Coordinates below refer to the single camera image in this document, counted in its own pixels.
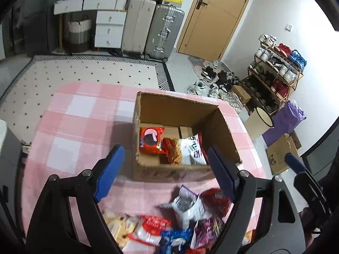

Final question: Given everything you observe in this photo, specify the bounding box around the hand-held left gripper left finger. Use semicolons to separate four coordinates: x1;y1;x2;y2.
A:
25;144;125;254

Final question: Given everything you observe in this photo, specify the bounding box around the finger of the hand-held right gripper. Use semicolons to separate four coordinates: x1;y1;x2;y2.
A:
285;153;333;217

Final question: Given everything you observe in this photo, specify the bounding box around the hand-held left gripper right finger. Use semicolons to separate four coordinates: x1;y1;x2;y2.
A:
207;146;306;254

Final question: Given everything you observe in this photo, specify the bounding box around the red cone crisp packet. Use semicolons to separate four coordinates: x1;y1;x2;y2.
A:
200;188;232;217

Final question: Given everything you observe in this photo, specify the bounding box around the white purple snack packet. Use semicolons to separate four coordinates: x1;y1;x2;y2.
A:
159;185;207;229

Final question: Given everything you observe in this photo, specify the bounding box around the brown cardboard box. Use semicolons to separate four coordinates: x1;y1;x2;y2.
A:
132;91;243;183

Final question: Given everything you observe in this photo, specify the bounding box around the blue snack packet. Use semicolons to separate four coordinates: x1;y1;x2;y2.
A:
159;229;194;254

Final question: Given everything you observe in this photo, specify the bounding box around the printed cardboard box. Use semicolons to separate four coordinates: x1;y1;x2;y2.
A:
265;134;300;175

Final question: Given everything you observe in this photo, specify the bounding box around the white black-print snack packet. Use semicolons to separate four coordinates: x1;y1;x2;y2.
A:
179;134;208;165

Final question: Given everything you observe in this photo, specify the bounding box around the purple bag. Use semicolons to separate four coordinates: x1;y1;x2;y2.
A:
262;100;306;146

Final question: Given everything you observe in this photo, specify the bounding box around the red cookie packet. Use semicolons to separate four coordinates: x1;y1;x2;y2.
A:
139;127;167;154

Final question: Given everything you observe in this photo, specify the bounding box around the red orange snack packet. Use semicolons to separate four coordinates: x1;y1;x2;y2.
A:
161;137;183;165

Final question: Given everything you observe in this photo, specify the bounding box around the white bin with black rim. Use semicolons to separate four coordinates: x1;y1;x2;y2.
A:
244;106;274;139

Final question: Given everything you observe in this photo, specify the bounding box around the yellow snack packet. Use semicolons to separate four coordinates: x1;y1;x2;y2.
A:
102;209;138;249

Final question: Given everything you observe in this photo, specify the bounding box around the pink checkered tablecloth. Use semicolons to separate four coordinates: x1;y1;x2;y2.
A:
20;82;268;254

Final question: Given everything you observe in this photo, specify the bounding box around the purple pink snack packet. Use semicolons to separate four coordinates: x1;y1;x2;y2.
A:
191;217;225;249

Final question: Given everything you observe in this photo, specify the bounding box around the red white snack packet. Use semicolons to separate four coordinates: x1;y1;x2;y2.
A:
123;215;172;254

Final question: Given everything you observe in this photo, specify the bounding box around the small brown box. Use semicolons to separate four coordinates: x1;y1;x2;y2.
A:
232;85;251;104

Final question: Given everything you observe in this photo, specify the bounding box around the wooden shoe rack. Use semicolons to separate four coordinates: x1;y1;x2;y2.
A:
242;34;304;113

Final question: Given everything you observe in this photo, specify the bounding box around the pile of assorted shoes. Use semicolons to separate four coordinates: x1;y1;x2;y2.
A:
187;61;245;112

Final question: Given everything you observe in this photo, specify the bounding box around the dotted white rug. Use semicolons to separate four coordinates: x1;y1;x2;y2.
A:
0;55;176;149

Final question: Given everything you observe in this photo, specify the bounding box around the grey door mat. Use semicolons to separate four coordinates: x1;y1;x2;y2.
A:
188;55;212;76

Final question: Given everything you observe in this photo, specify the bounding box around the woven laundry basket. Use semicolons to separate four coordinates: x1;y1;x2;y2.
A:
65;16;92;53

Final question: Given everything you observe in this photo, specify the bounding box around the white desk with drawers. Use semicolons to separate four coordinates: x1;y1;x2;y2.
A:
54;0;129;49

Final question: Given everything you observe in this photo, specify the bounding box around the beige suitcase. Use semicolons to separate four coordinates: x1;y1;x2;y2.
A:
121;0;157;59

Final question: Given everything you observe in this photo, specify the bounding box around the silver suitcase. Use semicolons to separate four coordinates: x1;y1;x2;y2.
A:
144;4;185;62

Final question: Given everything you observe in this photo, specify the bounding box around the wooden door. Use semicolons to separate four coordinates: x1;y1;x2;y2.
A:
177;0;258;62

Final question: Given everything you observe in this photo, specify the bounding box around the dark grey fridge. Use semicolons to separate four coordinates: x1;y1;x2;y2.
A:
11;0;63;57

